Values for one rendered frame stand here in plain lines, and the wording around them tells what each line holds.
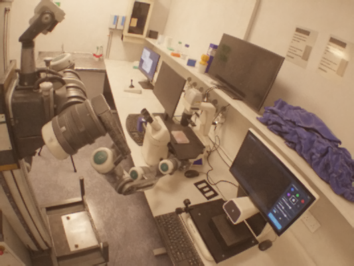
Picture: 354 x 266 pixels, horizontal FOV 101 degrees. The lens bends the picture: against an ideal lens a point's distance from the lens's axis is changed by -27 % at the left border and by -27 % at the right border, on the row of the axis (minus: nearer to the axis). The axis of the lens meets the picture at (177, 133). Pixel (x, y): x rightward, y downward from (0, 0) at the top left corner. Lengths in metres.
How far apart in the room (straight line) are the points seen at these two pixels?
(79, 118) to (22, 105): 0.24
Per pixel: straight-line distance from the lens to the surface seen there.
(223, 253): 1.03
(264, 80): 1.43
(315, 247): 1.50
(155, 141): 1.27
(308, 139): 1.13
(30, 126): 0.75
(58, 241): 1.53
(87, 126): 0.56
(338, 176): 1.13
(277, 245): 1.40
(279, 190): 0.88
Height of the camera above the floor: 1.69
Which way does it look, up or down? 31 degrees down
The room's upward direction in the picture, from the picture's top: 18 degrees clockwise
